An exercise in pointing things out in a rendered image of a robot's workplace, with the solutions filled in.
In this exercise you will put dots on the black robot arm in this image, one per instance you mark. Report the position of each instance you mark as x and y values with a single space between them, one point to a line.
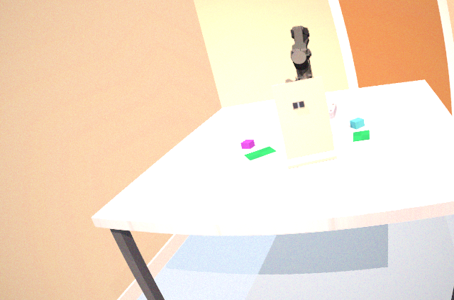
300 54

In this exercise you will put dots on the light blue block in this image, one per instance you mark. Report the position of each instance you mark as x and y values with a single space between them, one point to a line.
357 123

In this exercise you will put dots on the small pink block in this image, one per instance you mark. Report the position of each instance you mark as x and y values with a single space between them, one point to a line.
248 144

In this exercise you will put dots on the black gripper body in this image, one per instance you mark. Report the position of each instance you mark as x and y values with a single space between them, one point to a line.
304 75

